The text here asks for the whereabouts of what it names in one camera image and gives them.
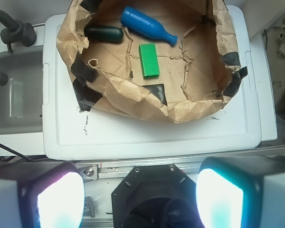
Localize blue plastic bottle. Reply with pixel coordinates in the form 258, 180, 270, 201
121, 6, 178, 46

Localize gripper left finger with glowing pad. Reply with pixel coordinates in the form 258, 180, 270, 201
0, 161, 85, 228

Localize dark green oval object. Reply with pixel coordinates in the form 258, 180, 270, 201
84, 25, 124, 43

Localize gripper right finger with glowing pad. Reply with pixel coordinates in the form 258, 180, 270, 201
196, 155, 285, 228

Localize crumpled brown paper bag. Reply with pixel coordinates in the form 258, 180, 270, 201
57, 0, 247, 124

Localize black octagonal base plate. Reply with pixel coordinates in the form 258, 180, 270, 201
111, 164, 203, 228

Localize aluminium extrusion rail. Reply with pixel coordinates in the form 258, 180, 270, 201
75, 145, 285, 182

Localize dark grey hose fitting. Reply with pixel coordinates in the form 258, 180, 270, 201
0, 10, 37, 54

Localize black cable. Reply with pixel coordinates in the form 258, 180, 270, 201
0, 140, 29, 160

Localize green rectangular block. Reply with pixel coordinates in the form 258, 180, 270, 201
139, 44, 160, 78

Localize white plastic bin lid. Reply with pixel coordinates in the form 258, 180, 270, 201
42, 5, 262, 161

